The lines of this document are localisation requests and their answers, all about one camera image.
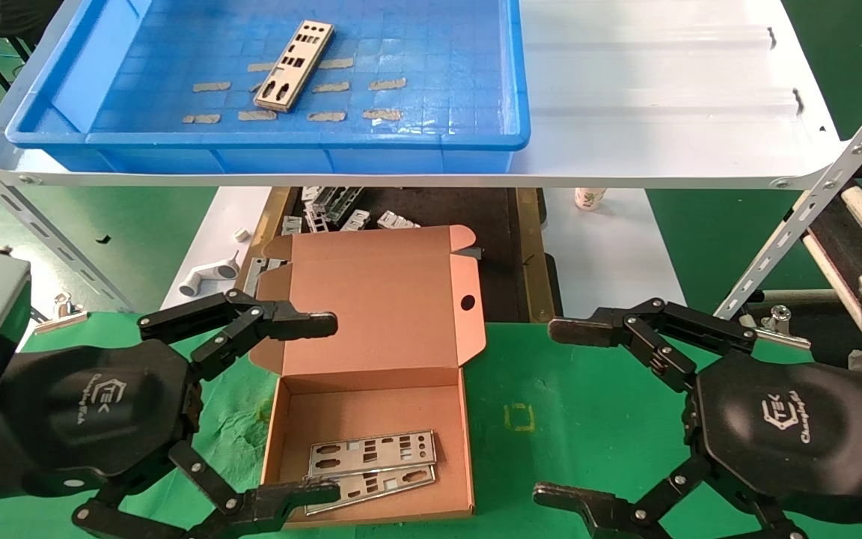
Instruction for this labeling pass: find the flat gray metal strip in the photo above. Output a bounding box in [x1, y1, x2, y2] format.
[240, 257, 287, 298]

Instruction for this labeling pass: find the gray perforated shelf strut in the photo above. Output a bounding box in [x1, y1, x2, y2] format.
[0, 135, 136, 314]
[714, 67, 862, 321]

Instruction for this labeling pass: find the brown cardboard box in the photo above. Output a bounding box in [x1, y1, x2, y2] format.
[248, 225, 486, 531]

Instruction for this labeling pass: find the white metal shelf board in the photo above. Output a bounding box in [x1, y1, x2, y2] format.
[0, 0, 851, 189]

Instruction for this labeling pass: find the blue plastic tray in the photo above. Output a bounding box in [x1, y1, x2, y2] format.
[4, 0, 531, 174]

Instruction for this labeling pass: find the wood-framed black parts tray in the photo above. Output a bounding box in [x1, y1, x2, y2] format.
[225, 187, 563, 324]

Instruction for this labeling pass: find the green table cloth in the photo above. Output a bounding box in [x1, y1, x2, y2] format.
[0, 311, 862, 539]

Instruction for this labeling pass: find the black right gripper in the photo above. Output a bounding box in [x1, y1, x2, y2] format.
[534, 352, 862, 539]

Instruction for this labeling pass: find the white plastic pipe fitting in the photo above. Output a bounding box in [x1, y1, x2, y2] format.
[179, 251, 242, 298]

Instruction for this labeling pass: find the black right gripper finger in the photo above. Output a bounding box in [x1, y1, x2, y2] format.
[548, 298, 757, 394]

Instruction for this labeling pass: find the silver binder clip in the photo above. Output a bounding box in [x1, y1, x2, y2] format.
[33, 293, 90, 335]
[754, 305, 813, 351]

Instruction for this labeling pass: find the silver perforated metal plate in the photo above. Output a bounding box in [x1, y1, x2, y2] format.
[304, 464, 437, 517]
[308, 430, 438, 478]
[254, 20, 334, 113]

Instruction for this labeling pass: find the black conveyor belt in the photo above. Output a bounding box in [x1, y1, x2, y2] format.
[809, 187, 862, 368]

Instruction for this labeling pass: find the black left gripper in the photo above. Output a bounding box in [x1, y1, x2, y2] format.
[0, 288, 342, 539]

